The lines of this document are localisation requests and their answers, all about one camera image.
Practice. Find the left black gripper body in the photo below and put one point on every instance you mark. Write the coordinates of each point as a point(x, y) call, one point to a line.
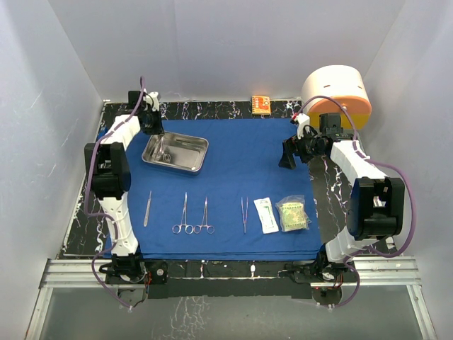
point(155, 123)

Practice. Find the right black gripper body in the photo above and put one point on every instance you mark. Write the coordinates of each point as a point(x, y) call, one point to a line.
point(308, 146)

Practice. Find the steel ring-handle scissors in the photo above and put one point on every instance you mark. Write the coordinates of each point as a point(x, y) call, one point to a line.
point(204, 225)
point(160, 153)

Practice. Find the metal instrument tray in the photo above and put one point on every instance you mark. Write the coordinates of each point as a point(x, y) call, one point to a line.
point(187, 152)

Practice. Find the green suture packet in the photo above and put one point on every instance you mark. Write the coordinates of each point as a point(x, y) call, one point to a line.
point(292, 214)

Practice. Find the blue surgical drape cloth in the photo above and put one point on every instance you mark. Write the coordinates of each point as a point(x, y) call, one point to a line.
point(241, 162)

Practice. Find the white packet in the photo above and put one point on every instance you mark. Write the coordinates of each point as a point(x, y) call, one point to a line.
point(266, 216)

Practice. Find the steel forceps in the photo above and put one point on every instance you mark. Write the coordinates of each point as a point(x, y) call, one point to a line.
point(244, 212)

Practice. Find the pink cylindrical tissue phantom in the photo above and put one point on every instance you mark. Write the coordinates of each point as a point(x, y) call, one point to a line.
point(342, 83)

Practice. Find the steel scalpel handle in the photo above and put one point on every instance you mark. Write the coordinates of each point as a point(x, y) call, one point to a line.
point(146, 215)

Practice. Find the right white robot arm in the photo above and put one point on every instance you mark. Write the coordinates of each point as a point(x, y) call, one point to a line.
point(376, 201)

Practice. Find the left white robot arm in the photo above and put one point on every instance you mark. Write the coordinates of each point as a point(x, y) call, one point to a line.
point(108, 171)

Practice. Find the small blue plastic clip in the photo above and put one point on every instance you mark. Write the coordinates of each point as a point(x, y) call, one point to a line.
point(101, 133)

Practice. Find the small orange circuit board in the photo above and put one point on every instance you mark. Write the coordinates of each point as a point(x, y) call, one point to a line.
point(260, 105)

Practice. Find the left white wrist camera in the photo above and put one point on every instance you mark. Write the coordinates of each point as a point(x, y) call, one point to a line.
point(152, 99)

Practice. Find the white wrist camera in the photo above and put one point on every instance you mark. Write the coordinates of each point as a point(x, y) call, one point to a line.
point(300, 120)
point(152, 99)

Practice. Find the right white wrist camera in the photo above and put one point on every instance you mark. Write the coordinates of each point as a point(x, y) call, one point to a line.
point(300, 120)

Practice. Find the aluminium frame extrusion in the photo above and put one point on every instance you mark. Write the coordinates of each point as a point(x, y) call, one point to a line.
point(235, 300)

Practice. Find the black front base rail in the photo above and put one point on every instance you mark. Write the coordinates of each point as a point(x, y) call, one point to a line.
point(197, 278)

